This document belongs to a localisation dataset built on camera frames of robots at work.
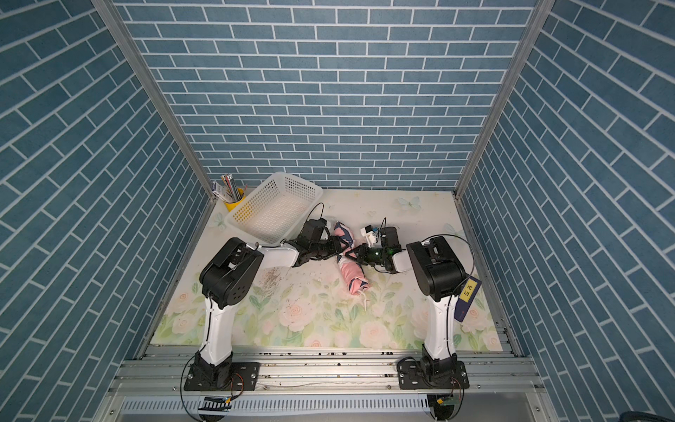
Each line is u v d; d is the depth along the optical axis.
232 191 1.05
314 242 0.82
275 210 1.15
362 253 0.91
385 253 0.85
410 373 0.74
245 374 0.74
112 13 0.71
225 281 0.55
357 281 0.87
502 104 0.91
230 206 1.04
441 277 0.55
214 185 0.99
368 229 0.96
